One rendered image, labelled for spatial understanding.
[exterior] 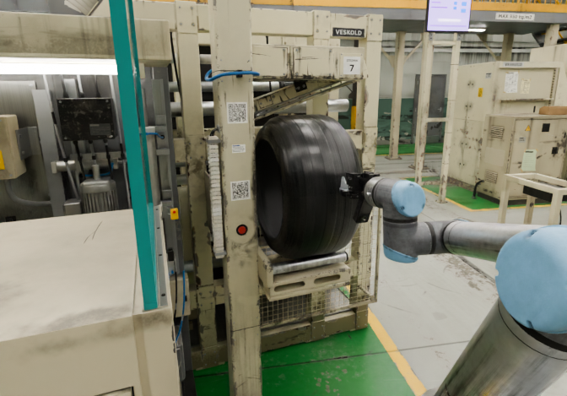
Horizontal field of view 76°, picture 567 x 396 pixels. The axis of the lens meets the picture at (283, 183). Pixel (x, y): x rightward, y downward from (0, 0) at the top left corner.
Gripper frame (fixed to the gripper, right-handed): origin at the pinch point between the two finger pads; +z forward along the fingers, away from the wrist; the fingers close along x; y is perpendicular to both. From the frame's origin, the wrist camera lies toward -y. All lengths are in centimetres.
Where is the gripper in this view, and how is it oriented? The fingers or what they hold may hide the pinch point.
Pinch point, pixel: (342, 190)
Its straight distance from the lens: 129.5
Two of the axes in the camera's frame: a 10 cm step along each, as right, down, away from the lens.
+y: -0.5, -9.9, -1.3
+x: -9.4, 0.9, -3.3
